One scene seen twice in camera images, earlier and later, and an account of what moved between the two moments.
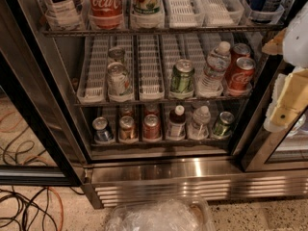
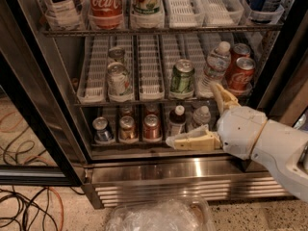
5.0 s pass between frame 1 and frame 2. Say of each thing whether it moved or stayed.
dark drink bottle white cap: stayed
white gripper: moved
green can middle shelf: stayed
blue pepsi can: stayed
